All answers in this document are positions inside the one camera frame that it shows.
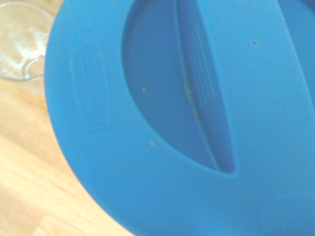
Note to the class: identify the clear faceted drinking glass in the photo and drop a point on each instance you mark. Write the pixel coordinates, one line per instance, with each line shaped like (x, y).
(22, 44)

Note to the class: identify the translucent pitcher with blue lid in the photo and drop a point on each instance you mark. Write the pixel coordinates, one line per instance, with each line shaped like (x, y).
(187, 123)

